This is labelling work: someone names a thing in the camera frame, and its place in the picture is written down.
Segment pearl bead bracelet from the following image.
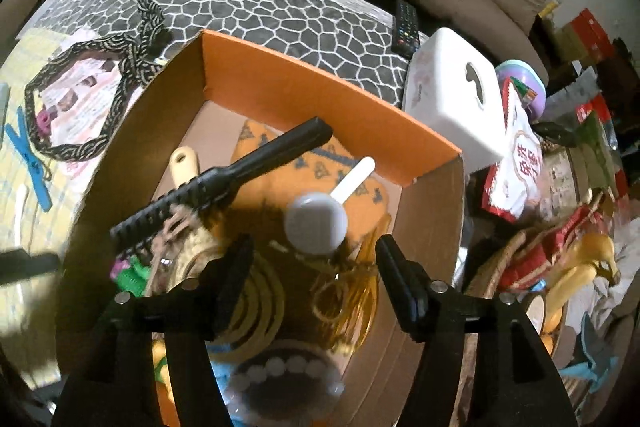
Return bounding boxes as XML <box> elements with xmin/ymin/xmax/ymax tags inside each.
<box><xmin>224</xmin><ymin>348</ymin><xmax>350</xmax><ymax>427</ymax></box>

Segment black remote control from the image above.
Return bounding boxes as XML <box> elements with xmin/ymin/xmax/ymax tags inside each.
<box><xmin>392</xmin><ymin>0</ymin><xmax>421</xmax><ymax>60</ymax></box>

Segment grey stone pattern mat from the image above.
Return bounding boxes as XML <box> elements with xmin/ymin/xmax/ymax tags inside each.
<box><xmin>29</xmin><ymin>0</ymin><xmax>408</xmax><ymax>106</ymax></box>

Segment glass perfume bottle wooden cap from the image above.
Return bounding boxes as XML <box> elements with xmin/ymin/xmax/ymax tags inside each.
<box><xmin>143</xmin><ymin>205</ymin><xmax>202</xmax><ymax>297</ymax></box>

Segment black round hair brush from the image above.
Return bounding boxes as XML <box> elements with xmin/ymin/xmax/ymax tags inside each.
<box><xmin>110</xmin><ymin>117</ymin><xmax>333</xmax><ymax>254</ymax></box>

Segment blue plastic hanger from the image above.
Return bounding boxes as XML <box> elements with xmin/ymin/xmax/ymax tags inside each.
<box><xmin>4</xmin><ymin>106</ymin><xmax>52</xmax><ymax>212</ymax></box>

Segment white tissue box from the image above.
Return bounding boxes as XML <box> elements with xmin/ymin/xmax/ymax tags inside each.
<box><xmin>402</xmin><ymin>27</ymin><xmax>506</xmax><ymax>174</ymax></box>

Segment brown armchair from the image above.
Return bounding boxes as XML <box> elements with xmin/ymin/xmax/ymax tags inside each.
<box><xmin>0</xmin><ymin>0</ymin><xmax>39</xmax><ymax>62</ymax></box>

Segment white measuring scoop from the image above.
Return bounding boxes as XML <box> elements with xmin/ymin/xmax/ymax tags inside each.
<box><xmin>283</xmin><ymin>156</ymin><xmax>375</xmax><ymax>256</ymax></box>

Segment zebra pattern fabric headband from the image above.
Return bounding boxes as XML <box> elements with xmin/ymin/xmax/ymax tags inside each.
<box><xmin>22</xmin><ymin>0</ymin><xmax>174</xmax><ymax>163</ymax></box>

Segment woven coiled coaster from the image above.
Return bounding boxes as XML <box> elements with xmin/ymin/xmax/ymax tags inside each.
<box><xmin>167</xmin><ymin>228</ymin><xmax>285</xmax><ymax>364</ymax></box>

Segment orange cardboard box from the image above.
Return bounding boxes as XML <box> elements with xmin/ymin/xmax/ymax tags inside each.
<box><xmin>56</xmin><ymin>31</ymin><xmax>465</xmax><ymax>426</ymax></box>

